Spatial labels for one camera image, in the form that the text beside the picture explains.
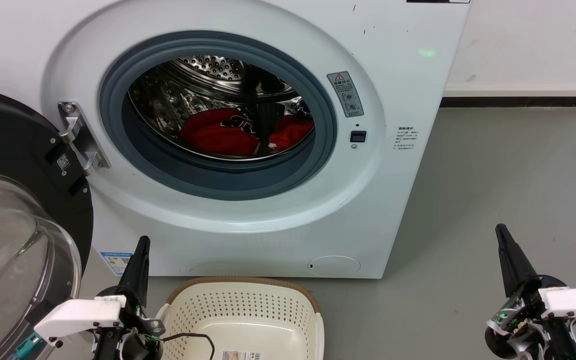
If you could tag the black door latch socket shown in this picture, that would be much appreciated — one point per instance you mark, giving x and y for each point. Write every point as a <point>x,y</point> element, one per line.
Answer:
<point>358,136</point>

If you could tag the red basketball jersey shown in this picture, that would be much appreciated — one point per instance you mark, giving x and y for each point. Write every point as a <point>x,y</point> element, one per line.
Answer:
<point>213,135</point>

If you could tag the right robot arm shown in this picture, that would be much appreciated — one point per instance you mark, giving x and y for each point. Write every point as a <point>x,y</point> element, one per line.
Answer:
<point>560,342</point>

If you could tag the grey warning sticker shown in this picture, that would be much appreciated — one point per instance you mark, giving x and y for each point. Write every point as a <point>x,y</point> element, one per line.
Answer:
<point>345,94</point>

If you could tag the black washer door, glass bowl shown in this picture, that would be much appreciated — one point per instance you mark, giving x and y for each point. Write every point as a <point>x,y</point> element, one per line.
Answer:
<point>13,135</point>

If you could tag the grey rubber door gasket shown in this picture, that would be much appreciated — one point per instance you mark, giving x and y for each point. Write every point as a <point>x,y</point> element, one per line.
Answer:
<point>228,180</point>

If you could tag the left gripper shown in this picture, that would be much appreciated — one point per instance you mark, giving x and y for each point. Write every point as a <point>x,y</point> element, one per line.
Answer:
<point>140,345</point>

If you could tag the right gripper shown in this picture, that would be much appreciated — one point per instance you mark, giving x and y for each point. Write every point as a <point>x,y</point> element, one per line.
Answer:
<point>518,320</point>

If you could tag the stainless steel perforated drum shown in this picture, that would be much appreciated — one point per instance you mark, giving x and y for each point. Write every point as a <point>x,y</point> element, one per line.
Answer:
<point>178,95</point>

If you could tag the silver metal door hinge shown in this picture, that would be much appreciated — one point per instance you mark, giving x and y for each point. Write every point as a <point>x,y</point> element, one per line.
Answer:
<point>80,140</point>

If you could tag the white front-load washing machine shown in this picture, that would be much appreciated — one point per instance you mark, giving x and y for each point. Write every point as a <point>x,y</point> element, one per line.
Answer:
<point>248,245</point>

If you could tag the small QR sticker on door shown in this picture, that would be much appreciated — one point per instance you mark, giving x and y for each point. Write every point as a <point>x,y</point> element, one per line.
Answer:
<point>63,162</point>

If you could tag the blue energy label sticker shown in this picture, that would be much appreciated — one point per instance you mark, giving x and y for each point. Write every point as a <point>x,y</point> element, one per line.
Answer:
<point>116,263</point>

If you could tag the round drain filter cover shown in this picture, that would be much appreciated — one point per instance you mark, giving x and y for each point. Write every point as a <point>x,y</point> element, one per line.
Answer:
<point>334,266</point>

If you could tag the small printed text label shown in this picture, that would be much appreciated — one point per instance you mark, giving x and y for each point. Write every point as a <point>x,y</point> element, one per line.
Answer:
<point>406,138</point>

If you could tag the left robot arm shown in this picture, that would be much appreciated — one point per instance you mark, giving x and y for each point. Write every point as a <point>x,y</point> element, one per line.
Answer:
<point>104,345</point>

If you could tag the cream perforated laundry basket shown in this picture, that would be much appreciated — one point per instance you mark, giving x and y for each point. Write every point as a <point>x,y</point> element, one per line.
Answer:
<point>248,310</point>

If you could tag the white and black baseboard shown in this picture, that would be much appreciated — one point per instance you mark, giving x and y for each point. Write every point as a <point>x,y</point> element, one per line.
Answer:
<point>518,91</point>

